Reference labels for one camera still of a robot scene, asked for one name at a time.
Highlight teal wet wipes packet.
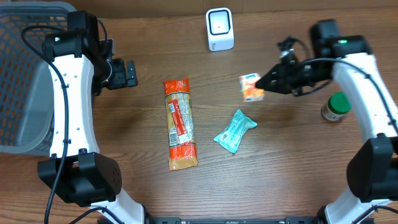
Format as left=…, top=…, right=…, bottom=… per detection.
left=214, top=110, right=257, bottom=154

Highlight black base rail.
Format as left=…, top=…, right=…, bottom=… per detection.
left=98, top=216, right=321, bottom=224

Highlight orange Kleenex tissue pack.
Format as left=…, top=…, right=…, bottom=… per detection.
left=239, top=73, right=265, bottom=102

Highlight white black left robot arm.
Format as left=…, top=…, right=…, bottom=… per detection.
left=37, top=11, right=151, bottom=223

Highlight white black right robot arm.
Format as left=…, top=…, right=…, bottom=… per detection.
left=255, top=20, right=397, bottom=223

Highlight grey plastic mesh basket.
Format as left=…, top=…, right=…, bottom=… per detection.
left=1, top=1, right=75, bottom=156

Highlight orange spaghetti pasta packet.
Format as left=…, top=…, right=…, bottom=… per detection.
left=163, top=78, right=198, bottom=170

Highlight white barcode scanner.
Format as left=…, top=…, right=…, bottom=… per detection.
left=205, top=7, right=234, bottom=52

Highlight green lid jar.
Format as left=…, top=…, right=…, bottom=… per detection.
left=321, top=92, right=351, bottom=121

